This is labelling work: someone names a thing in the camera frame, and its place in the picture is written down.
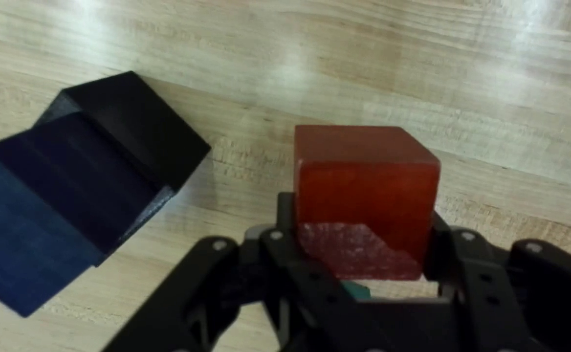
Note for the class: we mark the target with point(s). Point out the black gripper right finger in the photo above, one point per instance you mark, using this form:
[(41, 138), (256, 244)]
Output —
[(532, 305)]

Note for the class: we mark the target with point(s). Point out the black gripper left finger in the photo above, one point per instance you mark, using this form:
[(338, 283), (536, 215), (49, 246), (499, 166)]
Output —
[(219, 305)]

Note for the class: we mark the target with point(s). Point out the green square block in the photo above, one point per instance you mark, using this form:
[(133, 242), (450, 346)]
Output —
[(358, 291)]

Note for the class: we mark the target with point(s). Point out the orange square block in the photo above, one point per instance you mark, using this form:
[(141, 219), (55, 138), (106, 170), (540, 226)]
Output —
[(364, 187)]

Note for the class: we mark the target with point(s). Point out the blue square block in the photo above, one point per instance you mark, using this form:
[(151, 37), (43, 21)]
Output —
[(43, 221)]

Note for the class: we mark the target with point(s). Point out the black square block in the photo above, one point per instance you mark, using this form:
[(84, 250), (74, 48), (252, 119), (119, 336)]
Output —
[(141, 123)]

